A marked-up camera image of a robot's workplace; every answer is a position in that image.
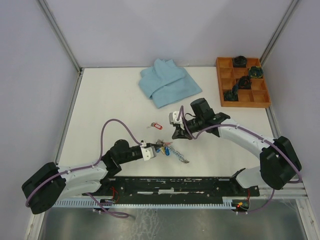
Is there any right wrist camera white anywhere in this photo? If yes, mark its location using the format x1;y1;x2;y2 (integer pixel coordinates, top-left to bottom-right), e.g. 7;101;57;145
168;111;183;125

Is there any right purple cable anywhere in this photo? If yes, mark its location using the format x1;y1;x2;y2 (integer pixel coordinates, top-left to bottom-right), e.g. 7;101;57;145
176;105;303;215

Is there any purple cable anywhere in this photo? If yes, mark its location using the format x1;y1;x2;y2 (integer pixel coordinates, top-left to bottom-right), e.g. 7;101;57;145
176;105;303;215
26;118;147;218

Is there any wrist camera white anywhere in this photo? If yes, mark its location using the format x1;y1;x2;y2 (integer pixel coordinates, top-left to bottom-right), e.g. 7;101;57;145
168;111;183;125
141;147;157;161

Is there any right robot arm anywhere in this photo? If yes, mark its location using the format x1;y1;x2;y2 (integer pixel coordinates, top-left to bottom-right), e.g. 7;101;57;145
168;98;302;196

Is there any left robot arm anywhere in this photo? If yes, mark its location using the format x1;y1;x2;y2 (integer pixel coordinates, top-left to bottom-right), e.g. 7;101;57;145
21;139;162;215

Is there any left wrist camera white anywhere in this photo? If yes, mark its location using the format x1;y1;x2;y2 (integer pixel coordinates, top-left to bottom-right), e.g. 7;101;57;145
141;147;157;161

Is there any black coiled cord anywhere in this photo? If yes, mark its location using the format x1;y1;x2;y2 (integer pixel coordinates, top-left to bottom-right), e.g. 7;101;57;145
233;55;248;68

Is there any dark green coiled cord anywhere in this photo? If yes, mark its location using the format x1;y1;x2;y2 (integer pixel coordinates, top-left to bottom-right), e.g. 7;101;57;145
223;89;239;102

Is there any light blue cloth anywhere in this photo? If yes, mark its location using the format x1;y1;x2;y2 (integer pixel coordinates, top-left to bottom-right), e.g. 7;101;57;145
138;58;202;109

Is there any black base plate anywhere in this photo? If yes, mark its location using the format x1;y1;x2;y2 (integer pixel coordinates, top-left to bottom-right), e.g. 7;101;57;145
92;176;260;204

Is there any metal key organizer plate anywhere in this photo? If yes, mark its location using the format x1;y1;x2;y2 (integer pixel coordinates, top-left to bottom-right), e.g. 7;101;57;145
156;139;190;164

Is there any dark twisted cord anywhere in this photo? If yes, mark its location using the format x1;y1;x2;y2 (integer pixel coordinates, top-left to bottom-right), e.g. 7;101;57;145
232;75;253;93

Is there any green yellow coiled cord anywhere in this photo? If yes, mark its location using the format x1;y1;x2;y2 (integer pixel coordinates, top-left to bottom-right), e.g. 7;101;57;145
248;65;265;79

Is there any wooden compartment tray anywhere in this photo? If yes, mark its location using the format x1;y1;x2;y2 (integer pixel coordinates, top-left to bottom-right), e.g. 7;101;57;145
216;56;271;109

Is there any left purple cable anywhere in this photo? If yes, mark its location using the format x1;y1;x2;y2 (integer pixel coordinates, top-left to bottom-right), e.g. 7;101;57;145
26;118;147;218

